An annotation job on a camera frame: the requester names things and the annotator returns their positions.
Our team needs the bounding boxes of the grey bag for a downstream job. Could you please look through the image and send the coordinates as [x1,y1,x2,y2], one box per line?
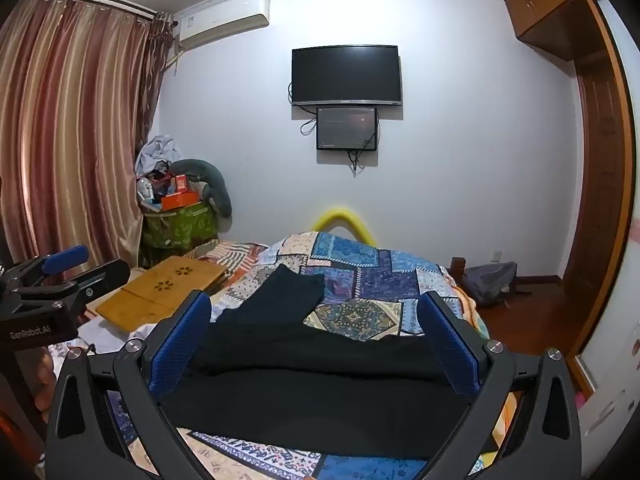
[462,261,521,308]

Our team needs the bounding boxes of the bamboo lap desk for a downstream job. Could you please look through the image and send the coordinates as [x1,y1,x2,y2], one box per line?
[95,255,227,332]

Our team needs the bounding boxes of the black pants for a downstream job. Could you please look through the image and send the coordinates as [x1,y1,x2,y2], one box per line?
[162,263,493,448]

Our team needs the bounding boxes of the white crumpled cloth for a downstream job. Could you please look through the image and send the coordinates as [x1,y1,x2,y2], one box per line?
[135,135,183,181]

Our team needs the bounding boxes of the white air conditioner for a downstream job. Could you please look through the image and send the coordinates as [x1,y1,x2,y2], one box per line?
[172,0,272,50]

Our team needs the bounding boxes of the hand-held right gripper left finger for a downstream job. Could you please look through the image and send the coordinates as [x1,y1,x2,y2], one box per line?
[45,290,213,480]

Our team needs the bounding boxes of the curtain rod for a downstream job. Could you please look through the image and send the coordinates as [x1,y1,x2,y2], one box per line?
[22,0,176,23]

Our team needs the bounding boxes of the white bed sheet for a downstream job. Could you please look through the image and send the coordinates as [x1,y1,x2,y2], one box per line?
[47,305,156,356]

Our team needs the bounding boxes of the small black wall monitor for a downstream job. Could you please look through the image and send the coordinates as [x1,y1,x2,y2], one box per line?
[315,106,378,152]

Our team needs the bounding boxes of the yellow foam tube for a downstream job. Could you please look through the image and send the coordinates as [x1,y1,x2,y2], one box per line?
[311,203,376,245]

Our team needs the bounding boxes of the brown wooden door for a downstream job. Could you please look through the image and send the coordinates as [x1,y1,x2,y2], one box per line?
[562,0,636,356]

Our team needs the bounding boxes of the grey plush toy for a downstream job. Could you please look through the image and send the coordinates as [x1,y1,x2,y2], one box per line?
[170,158,234,219]

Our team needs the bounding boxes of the wooden overhead cabinet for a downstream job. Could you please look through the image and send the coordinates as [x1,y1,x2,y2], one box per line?
[502,0,601,63]

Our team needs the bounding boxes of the patchwork printed blanket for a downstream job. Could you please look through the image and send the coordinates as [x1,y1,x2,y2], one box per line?
[105,230,521,480]

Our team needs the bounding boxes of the large black wall television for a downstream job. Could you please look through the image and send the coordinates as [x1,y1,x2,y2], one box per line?
[291,45,404,108]

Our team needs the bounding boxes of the green fabric basket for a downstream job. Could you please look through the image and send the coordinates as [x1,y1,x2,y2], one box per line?
[140,200,221,266]

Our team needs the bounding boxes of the orange bed blanket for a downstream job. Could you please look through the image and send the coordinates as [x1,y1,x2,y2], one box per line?
[447,280,492,341]

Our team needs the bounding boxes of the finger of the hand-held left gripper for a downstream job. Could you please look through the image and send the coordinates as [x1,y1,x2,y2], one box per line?
[6,244,91,287]
[17,258,132,302]

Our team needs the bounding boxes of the black monitor cables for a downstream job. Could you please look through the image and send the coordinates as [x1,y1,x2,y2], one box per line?
[287,80,383,177]

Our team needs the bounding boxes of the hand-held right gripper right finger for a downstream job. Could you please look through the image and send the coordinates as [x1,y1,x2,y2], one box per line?
[416,290,584,480]

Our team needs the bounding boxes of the orange box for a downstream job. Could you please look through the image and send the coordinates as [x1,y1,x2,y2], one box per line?
[160,190,198,211]

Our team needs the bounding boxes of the striped orange cloth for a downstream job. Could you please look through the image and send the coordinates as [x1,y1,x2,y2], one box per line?
[197,240,269,283]

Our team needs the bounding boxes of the striped brown curtain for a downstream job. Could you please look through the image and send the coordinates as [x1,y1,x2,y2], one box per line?
[0,0,173,273]

